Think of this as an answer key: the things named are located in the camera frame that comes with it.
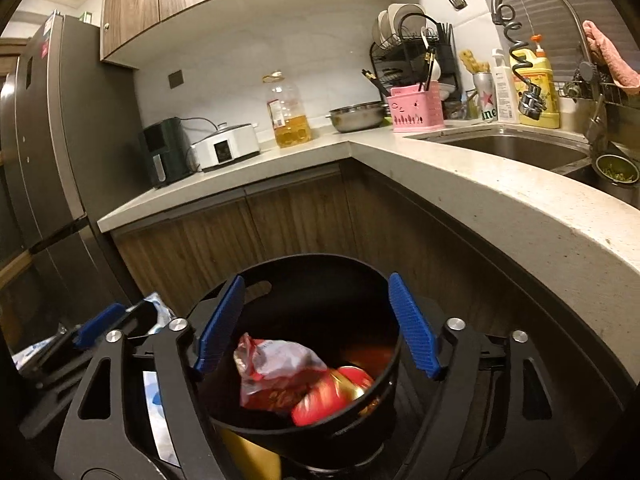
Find metal sink strainer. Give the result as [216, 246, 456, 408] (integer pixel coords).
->
[594, 154, 640, 185]

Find grey window blinds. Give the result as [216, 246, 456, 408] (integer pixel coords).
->
[467, 0, 621, 76]

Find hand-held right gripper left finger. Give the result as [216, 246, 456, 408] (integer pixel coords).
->
[54, 275, 246, 480]

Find black air fryer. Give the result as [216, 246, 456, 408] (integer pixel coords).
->
[139, 117, 193, 189]

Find pink utensil holder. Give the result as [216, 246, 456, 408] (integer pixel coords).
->
[387, 80, 446, 133]

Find dark grey refrigerator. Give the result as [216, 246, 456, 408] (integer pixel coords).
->
[0, 10, 146, 351]

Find cooking oil bottle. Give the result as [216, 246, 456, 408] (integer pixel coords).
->
[263, 71, 313, 149]

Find steel bowl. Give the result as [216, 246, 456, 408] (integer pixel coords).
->
[327, 101, 388, 134]

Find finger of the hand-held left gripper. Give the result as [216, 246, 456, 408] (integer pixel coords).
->
[35, 304, 127, 391]
[107, 299, 166, 356]

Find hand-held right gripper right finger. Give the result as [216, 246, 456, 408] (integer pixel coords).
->
[387, 272, 583, 480]

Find steel kitchen sink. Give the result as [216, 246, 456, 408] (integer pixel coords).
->
[405, 127, 640, 206]

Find translucent red white plastic bag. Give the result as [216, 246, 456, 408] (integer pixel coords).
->
[234, 332, 328, 413]

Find large red paper cup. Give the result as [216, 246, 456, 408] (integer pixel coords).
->
[291, 366, 376, 427]

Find yellow dish brush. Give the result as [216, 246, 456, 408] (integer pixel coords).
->
[459, 49, 492, 75]

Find white pump bottle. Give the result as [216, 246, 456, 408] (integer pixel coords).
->
[491, 49, 521, 124]

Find white electric cooker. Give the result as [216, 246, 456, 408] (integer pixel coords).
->
[189, 122, 261, 171]

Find black power cable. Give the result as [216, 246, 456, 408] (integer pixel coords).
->
[180, 116, 222, 135]

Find blue floral cloth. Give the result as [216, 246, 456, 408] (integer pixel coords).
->
[12, 294, 183, 466]

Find wire sink caddy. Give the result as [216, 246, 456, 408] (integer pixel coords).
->
[560, 77, 640, 106]

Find yellow detergent bottle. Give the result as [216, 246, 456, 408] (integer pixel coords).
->
[517, 34, 561, 129]

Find black trash bin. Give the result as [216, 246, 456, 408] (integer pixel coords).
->
[197, 253, 402, 466]

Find row of white plates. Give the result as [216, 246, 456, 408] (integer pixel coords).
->
[377, 3, 426, 48]

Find pink dishcloth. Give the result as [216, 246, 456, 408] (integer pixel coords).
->
[582, 20, 640, 88]

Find black dish rack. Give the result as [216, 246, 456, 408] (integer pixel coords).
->
[370, 10, 463, 121]

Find wooden base cabinets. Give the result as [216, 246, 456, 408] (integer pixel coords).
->
[112, 160, 626, 411]

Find silver beer can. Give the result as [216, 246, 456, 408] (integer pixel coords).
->
[472, 72, 498, 123]

